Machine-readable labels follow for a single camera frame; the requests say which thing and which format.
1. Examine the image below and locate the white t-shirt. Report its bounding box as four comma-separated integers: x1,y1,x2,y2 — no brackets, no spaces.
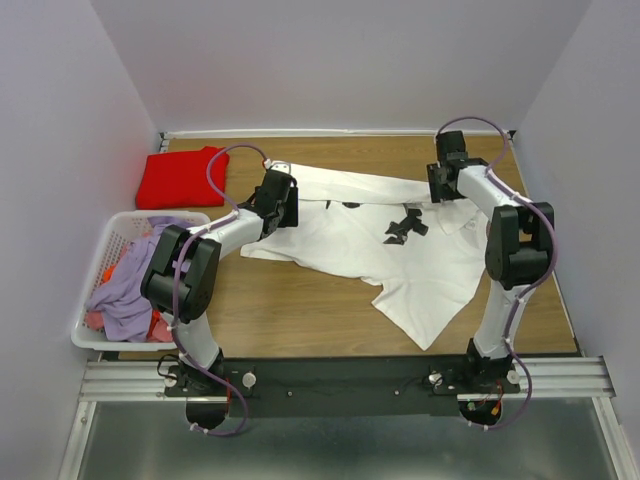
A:
241,164,488,349

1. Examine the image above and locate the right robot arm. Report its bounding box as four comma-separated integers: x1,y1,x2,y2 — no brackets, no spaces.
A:
427,131,557,392

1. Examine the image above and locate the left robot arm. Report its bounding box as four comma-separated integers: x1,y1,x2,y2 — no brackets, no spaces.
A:
141,168,298,395

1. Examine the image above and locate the folded red t-shirt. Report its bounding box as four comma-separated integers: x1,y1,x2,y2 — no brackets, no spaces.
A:
135,146,224,210

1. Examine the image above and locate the white plastic laundry basket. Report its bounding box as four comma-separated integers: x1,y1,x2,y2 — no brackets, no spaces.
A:
71,210,210,352

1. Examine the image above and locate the orange pink garment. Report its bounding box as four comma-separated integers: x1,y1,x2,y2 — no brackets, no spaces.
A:
82,264,174,344

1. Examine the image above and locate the lavender t-shirt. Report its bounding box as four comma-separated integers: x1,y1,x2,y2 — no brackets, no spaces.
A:
85,216,192,343

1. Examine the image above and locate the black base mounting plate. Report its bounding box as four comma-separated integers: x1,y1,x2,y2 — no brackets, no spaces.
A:
165,355,520,418

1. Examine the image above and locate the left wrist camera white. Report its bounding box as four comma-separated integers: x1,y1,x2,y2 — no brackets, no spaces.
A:
262,158,292,175

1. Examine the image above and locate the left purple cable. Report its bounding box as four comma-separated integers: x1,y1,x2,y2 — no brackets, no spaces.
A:
169,143,274,439

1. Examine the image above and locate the purple cable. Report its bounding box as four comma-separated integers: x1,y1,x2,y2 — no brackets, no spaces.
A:
435,115,556,432
169,143,274,439

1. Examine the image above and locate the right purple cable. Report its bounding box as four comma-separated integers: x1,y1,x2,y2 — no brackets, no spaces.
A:
435,115,556,432

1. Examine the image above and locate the aluminium rail frame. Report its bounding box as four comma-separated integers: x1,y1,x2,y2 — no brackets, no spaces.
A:
60,356,636,479

